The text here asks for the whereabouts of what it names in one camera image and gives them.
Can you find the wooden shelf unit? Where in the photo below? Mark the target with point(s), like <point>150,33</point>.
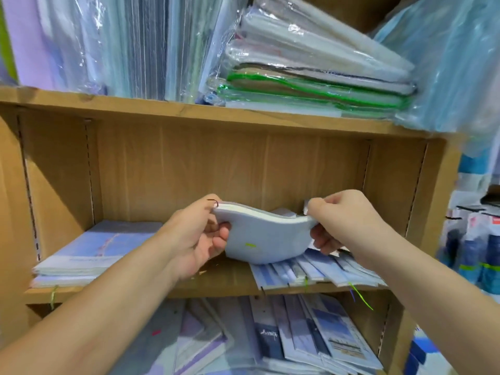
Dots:
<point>234,117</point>

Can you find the row of patterned notebooks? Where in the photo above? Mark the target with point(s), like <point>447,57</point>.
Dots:
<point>297,332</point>

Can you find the stack of green edged packets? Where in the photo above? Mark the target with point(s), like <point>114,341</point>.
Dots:
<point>312,66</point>

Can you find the blue white small box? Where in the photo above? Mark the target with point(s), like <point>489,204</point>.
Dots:
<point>420,351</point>

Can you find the row of plastic wrapped folders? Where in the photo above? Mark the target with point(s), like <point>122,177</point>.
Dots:
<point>125,43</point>

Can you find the person's left hand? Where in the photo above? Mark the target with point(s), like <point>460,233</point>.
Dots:
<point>191,238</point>

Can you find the white soft cover notebook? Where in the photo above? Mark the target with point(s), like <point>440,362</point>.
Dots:
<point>265,234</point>

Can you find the person's right hand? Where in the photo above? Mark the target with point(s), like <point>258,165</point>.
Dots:
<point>351,222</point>

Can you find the light blue plastic bag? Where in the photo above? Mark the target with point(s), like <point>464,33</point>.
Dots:
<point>453,58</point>

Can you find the stack of large blue notebooks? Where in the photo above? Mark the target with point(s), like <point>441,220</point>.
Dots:
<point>98,250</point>

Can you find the pile of small notebooks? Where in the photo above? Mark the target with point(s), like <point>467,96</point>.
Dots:
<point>320,271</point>

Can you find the person's left forearm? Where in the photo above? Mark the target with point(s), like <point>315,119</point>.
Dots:
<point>86,324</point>

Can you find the person's right forearm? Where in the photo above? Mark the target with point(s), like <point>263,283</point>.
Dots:
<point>445,300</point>

